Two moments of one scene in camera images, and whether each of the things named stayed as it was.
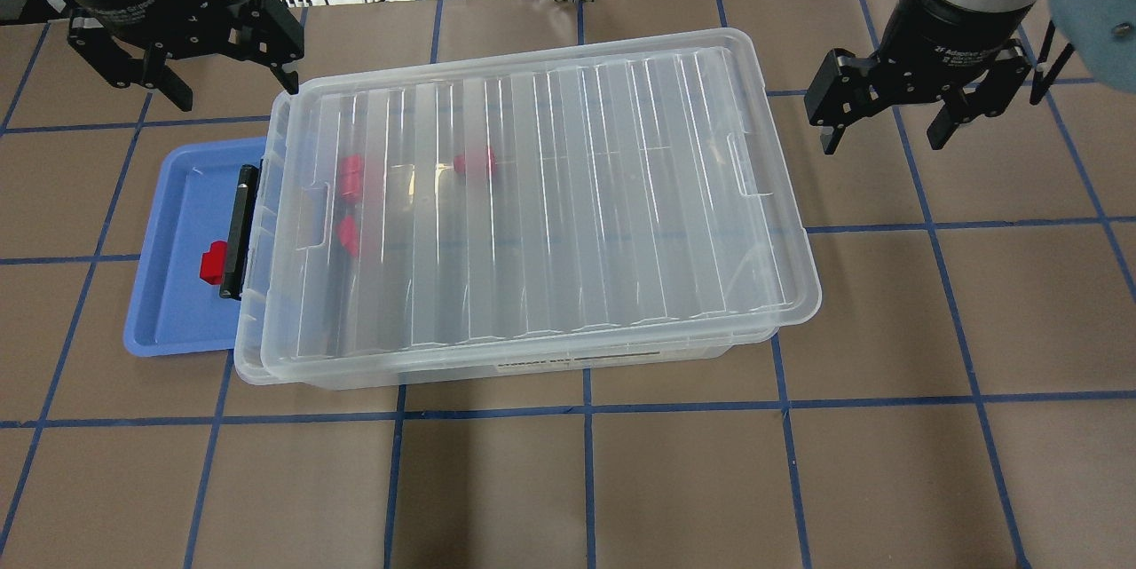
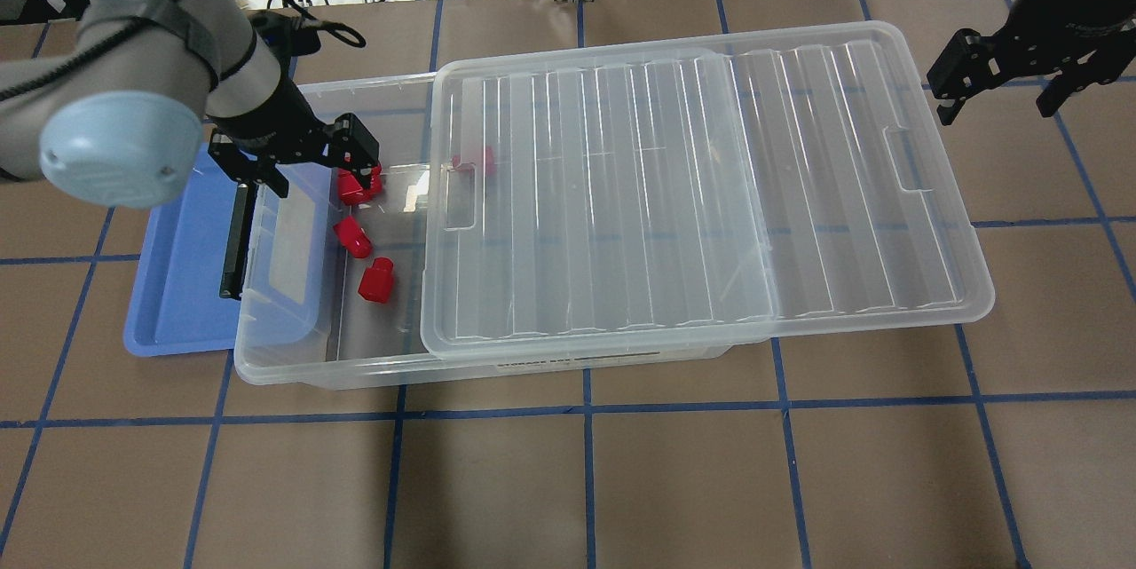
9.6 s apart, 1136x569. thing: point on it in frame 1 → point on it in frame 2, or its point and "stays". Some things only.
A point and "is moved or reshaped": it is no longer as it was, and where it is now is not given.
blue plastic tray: [172, 310] stays
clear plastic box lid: [619, 191] is moved or reshaped
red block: [213, 263] → [377, 282]
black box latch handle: [241, 231] stays
